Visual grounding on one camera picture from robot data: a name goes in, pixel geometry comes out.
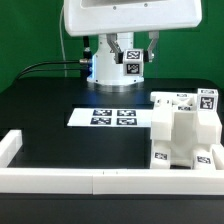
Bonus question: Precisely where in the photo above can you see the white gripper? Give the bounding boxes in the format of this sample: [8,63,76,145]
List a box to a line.
[64,0,202,64]

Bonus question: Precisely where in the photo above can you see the white chair seat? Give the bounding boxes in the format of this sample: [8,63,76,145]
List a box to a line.
[149,109,221,168]

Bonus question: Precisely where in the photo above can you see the white chair back piece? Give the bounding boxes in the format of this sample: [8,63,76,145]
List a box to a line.
[150,91,222,144]

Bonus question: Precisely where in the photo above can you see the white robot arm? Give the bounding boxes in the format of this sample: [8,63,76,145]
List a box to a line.
[64,0,202,91]

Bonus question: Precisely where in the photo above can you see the white marker tag sheet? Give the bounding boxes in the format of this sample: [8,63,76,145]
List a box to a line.
[67,108,152,128]

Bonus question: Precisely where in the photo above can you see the black cable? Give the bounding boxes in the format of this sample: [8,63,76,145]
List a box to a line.
[14,59,92,81]

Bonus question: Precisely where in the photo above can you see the white U-shaped fence wall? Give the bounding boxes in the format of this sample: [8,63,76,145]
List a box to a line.
[0,130,224,195]

